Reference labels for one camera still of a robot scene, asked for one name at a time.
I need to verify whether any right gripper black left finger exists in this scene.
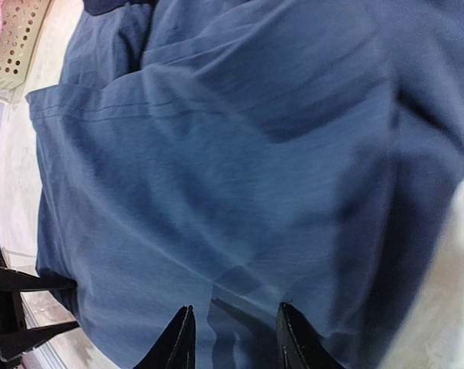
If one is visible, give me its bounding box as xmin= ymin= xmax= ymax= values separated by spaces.
xmin=134 ymin=305 xmax=196 ymax=369

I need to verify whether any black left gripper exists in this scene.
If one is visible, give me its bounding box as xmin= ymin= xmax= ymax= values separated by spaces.
xmin=0 ymin=249 xmax=79 ymax=361

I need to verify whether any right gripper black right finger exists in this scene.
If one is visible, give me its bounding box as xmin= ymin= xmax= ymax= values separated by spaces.
xmin=276 ymin=302 xmax=343 ymax=369

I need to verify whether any beige perforated laundry basket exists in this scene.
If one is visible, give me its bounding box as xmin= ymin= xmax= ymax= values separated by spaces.
xmin=0 ymin=0 xmax=50 ymax=90

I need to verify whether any aluminium front rail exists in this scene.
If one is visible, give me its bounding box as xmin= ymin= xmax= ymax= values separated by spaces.
xmin=0 ymin=221 xmax=71 ymax=369

